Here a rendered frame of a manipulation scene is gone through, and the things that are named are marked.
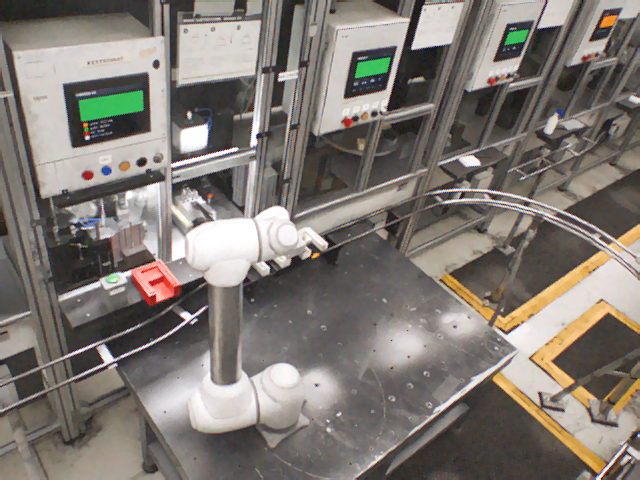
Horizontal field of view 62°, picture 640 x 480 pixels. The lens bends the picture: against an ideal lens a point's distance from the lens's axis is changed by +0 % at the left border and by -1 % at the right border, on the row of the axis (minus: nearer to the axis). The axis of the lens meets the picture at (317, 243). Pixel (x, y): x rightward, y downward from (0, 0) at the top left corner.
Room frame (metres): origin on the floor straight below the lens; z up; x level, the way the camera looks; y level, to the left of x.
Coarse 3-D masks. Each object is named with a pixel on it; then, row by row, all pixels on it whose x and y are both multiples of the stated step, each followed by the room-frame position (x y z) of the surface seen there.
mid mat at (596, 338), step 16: (608, 304) 2.98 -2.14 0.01; (576, 320) 2.75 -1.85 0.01; (592, 320) 2.77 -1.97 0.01; (608, 320) 2.81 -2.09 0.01; (624, 320) 2.84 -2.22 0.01; (560, 336) 2.56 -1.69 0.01; (576, 336) 2.58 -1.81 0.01; (592, 336) 2.61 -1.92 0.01; (608, 336) 2.65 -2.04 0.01; (624, 336) 2.68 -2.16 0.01; (544, 352) 2.38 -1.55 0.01; (560, 352) 2.41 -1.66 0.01; (576, 352) 2.44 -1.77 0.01; (592, 352) 2.47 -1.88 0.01; (608, 352) 2.50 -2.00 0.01; (624, 352) 2.53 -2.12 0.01; (544, 368) 2.25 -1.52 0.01; (560, 368) 2.27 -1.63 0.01; (576, 368) 2.30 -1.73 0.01; (592, 368) 2.33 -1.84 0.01; (624, 368) 2.38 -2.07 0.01; (560, 384) 2.15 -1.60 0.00; (592, 384) 2.20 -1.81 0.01; (608, 384) 2.22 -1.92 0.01; (624, 400) 2.13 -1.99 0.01
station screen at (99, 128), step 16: (80, 96) 1.34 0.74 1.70; (96, 96) 1.37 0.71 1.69; (144, 96) 1.48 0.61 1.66; (80, 112) 1.33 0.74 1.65; (144, 112) 1.47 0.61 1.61; (80, 128) 1.33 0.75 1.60; (96, 128) 1.36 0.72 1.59; (112, 128) 1.40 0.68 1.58; (128, 128) 1.43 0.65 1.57; (144, 128) 1.47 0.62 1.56
